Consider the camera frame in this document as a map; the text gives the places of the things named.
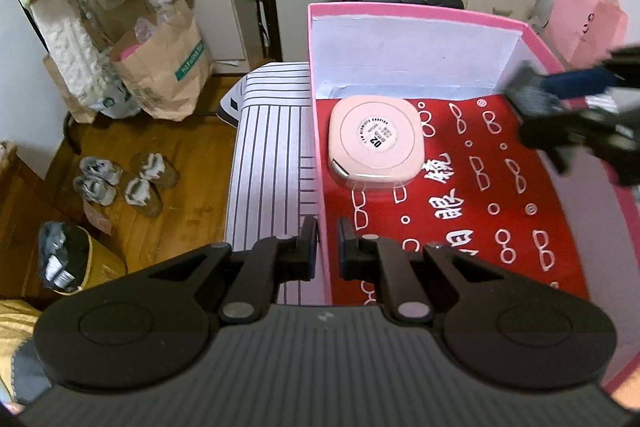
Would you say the pink paper bag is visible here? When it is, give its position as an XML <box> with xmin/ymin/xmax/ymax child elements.
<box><xmin>542</xmin><ymin>0</ymin><xmax>630</xmax><ymax>70</ymax></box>

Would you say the white green plastic bag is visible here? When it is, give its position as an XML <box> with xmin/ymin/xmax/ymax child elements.
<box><xmin>92</xmin><ymin>79</ymin><xmax>143</xmax><ymax>118</ymax></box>

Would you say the yellow bin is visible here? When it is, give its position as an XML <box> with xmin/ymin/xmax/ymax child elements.
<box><xmin>37</xmin><ymin>223</ymin><xmax>128</xmax><ymax>295</ymax></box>

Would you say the brown paper bag green label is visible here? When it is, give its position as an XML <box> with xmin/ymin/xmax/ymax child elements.
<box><xmin>109</xmin><ymin>1</ymin><xmax>217</xmax><ymax>122</ymax></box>

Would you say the grey sneaker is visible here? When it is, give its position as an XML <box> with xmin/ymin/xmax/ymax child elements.
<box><xmin>74</xmin><ymin>177</ymin><xmax>117</xmax><ymax>206</ymax></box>
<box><xmin>80</xmin><ymin>156</ymin><xmax>123</xmax><ymax>186</ymax></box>

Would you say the dark blue grey item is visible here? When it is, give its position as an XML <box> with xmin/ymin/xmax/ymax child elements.
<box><xmin>504</xmin><ymin>61</ymin><xmax>623</xmax><ymax>118</ymax></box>

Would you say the pink storage box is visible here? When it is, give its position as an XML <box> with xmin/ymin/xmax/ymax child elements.
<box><xmin>306</xmin><ymin>2</ymin><xmax>640</xmax><ymax>408</ymax></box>

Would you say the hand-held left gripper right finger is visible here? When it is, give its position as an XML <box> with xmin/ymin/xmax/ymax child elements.
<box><xmin>337</xmin><ymin>217</ymin><xmax>506</xmax><ymax>325</ymax></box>

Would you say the red printed cloth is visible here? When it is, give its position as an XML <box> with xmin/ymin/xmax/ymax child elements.
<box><xmin>315</xmin><ymin>94</ymin><xmax>591</xmax><ymax>308</ymax></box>

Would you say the pink square compact case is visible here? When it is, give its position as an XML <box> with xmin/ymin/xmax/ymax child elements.
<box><xmin>327</xmin><ymin>95</ymin><xmax>427</xmax><ymax>190</ymax></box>

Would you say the yellow patterned cloth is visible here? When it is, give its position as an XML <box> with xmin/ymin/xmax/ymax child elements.
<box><xmin>0</xmin><ymin>299</ymin><xmax>51</xmax><ymax>408</ymax></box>

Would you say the striped bedsheet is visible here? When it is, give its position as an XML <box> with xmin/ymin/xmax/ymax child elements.
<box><xmin>216</xmin><ymin>62</ymin><xmax>333</xmax><ymax>308</ymax></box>

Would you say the black plastic bag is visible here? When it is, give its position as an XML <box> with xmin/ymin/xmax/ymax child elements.
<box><xmin>39</xmin><ymin>221</ymin><xmax>91</xmax><ymax>293</ymax></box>

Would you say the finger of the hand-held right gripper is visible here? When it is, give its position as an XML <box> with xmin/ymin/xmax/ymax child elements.
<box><xmin>520</xmin><ymin>107</ymin><xmax>640</xmax><ymax>188</ymax></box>
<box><xmin>599</xmin><ymin>45</ymin><xmax>640</xmax><ymax>82</ymax></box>

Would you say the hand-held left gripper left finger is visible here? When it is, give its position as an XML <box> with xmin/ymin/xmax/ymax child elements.
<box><xmin>145</xmin><ymin>216</ymin><xmax>319</xmax><ymax>325</ymax></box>

